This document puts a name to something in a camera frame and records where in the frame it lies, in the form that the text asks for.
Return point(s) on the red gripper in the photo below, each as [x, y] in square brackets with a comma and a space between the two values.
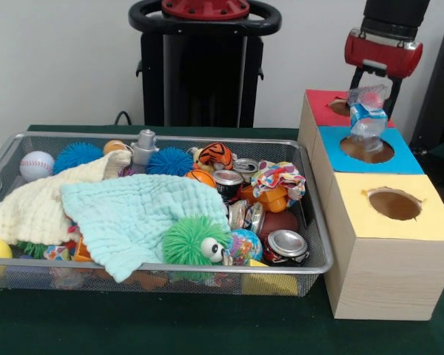
[385, 55]

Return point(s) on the crushed clear plastic bottle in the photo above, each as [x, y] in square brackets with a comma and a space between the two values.
[366, 122]

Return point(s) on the shallow mesh bin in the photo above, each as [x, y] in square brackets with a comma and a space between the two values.
[314, 222]

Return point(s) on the wooden box with three holes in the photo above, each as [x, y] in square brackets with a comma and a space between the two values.
[388, 273]

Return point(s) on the black panel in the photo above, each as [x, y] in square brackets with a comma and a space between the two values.
[442, 92]

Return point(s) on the colourful patterned cloth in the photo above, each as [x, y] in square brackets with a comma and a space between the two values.
[279, 177]

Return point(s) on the orange tiger plush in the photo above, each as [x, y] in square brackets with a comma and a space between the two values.
[216, 154]

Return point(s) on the crushed can with silver end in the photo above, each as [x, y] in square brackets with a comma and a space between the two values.
[288, 244]

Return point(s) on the blue spiky ball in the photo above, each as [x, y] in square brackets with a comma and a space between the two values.
[77, 157]
[170, 161]

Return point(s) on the green fuzzy ball with eyes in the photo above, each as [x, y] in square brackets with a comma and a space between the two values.
[185, 240]

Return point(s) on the mint green cloth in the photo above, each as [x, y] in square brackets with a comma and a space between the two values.
[133, 214]

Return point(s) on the white baseball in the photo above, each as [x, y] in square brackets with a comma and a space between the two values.
[37, 166]

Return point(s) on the cream cloth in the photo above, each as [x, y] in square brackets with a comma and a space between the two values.
[29, 211]

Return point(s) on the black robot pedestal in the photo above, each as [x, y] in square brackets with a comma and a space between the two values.
[203, 81]

